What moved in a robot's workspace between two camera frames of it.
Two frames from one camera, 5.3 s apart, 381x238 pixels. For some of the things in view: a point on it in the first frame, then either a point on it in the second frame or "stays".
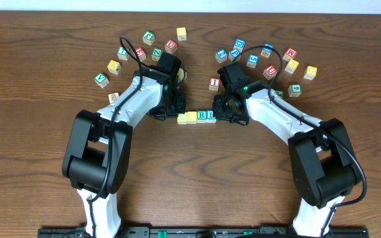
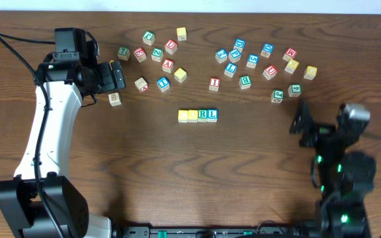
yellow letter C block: x=182 y=119 stays
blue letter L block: x=210 y=116 stays
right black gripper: x=223 y=112 → x=317 y=131
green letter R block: x=201 y=116 stays
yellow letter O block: x=192 y=117 stays
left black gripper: x=176 y=108 → x=112 y=77
